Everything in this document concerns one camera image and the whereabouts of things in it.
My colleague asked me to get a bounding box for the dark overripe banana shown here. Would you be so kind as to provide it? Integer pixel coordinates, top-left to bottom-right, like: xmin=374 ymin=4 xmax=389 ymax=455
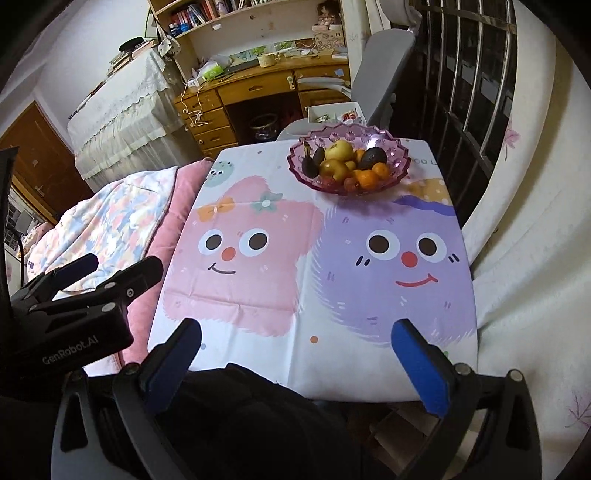
xmin=301 ymin=142 xmax=325 ymax=179

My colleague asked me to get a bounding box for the red apple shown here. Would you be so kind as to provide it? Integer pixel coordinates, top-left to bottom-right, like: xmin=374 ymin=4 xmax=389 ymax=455
xmin=318 ymin=159 xmax=351 ymax=184

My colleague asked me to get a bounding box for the small dark red fruit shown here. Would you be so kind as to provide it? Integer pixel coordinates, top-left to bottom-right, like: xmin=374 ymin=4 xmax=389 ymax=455
xmin=342 ymin=177 xmax=360 ymax=193

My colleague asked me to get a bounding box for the large orange mandarin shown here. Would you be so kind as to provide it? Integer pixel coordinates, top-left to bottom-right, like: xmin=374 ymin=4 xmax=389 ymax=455
xmin=353 ymin=170 xmax=382 ymax=191

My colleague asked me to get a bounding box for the yellow pear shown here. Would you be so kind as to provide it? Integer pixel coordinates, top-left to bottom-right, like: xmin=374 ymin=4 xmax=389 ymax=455
xmin=325 ymin=139 xmax=355 ymax=162

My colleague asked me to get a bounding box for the orange mandarin with leaf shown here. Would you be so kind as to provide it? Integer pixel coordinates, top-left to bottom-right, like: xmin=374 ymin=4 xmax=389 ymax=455
xmin=372 ymin=162 xmax=392 ymax=181

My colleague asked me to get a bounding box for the dark green avocado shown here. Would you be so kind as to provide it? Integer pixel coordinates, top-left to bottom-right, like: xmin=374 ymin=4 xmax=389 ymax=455
xmin=358 ymin=147 xmax=388 ymax=170

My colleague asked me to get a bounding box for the floral blanket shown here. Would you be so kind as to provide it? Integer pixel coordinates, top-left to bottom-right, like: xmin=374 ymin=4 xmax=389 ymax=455
xmin=26 ymin=167 xmax=177 ymax=296

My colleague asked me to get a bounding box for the brown wooden door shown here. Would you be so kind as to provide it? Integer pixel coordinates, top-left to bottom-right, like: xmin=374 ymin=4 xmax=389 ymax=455
xmin=1 ymin=102 xmax=93 ymax=222

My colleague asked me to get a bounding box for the pink quilt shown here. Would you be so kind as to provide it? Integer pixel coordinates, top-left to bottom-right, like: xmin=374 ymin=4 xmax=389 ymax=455
xmin=118 ymin=158 xmax=213 ymax=366

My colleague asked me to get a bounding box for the white curtain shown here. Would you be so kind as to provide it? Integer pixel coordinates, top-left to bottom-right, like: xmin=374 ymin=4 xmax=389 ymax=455
xmin=463 ymin=1 xmax=590 ymax=479

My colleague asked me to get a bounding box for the cartoon monster printed cloth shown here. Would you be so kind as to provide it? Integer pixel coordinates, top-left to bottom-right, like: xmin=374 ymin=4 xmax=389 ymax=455
xmin=148 ymin=140 xmax=478 ymax=402

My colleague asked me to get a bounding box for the wooden desk with drawers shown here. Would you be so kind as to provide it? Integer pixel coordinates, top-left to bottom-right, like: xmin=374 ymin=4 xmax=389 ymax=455
xmin=174 ymin=55 xmax=351 ymax=158

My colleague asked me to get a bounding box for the wooden bookshelf hutch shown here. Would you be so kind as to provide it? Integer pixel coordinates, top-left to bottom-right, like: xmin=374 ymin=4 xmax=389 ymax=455
xmin=147 ymin=0 xmax=352 ymax=80

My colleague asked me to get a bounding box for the pink glass fruit plate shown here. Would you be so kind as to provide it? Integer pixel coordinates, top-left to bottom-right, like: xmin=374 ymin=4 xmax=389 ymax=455
xmin=287 ymin=123 xmax=411 ymax=196

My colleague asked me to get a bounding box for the white tray of items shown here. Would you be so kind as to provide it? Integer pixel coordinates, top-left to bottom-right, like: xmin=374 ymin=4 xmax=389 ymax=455
xmin=308 ymin=102 xmax=366 ymax=125

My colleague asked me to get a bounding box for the metal window grille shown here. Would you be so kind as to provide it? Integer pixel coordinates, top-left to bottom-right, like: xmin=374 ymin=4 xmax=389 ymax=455
xmin=414 ymin=0 xmax=518 ymax=223

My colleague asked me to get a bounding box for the grey office chair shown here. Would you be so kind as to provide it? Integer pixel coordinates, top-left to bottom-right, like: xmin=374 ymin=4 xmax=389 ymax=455
xmin=279 ymin=29 xmax=416 ymax=140

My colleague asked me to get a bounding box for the white charger cable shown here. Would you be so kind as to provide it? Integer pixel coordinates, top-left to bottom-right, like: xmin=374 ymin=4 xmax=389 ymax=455
xmin=180 ymin=82 xmax=209 ymax=128

